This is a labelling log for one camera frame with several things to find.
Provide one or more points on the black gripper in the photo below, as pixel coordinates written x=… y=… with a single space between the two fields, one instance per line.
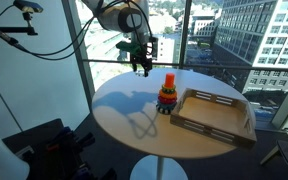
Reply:
x=141 y=58

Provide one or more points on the orange stacking toy post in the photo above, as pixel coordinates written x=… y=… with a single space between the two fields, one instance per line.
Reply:
x=169 y=80

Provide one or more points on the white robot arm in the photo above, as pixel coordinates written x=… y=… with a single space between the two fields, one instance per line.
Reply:
x=117 y=16

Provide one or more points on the grey window mullion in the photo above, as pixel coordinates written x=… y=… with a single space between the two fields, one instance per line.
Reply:
x=79 y=53
x=185 y=33

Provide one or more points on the black window railing bar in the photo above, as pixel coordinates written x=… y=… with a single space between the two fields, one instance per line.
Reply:
x=217 y=66

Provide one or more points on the black cart with clamps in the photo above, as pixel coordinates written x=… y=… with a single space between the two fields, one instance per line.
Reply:
x=60 y=150

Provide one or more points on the white rounded cover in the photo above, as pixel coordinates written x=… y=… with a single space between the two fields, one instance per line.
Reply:
x=0 y=156

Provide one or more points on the wooden stool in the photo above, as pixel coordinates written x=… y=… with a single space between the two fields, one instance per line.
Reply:
x=284 y=156

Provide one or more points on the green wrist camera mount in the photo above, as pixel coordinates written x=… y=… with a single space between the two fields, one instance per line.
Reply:
x=127 y=46

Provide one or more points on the blue grey mounted camera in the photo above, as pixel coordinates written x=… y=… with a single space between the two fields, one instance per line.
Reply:
x=27 y=6

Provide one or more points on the black camera boom bracket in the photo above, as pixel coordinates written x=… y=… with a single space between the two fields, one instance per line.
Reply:
x=10 y=30

